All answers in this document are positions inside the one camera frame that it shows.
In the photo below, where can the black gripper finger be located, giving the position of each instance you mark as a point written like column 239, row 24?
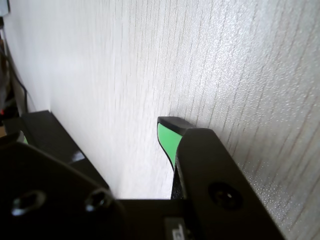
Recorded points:
column 212, row 175
column 50, row 195

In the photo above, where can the black open box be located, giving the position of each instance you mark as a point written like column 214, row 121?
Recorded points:
column 65, row 147

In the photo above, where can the large brown cardboard box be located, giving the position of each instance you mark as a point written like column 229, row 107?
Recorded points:
column 2, row 130

